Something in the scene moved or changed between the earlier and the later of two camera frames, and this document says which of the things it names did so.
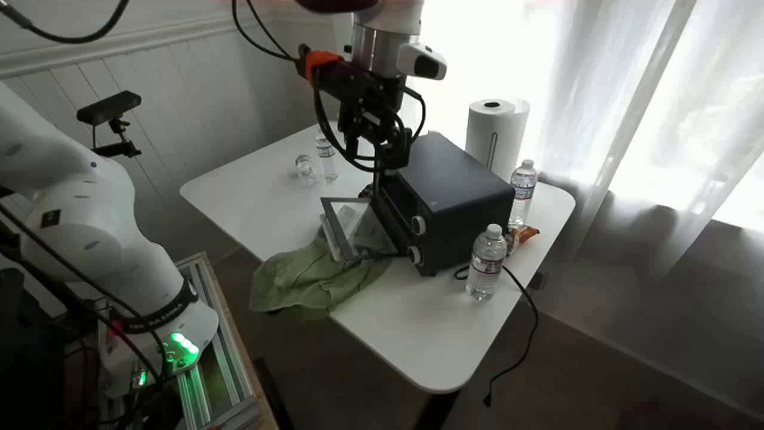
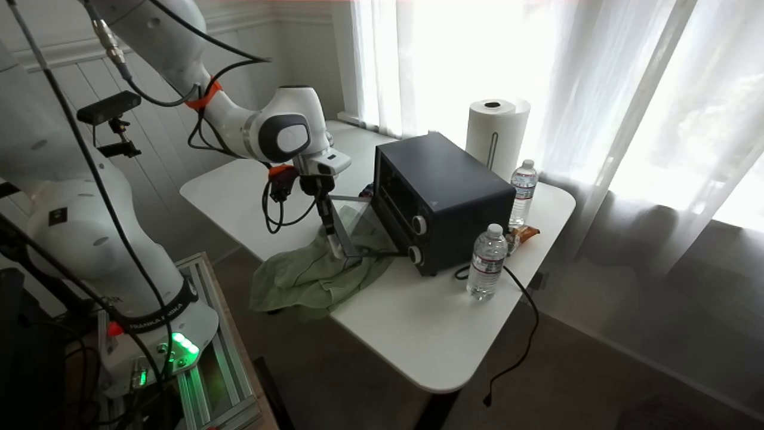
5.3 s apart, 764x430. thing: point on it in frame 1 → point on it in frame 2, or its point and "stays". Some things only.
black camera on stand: (104, 115) stays
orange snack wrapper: (525, 232) stays
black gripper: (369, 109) → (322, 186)
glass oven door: (354, 229) stays
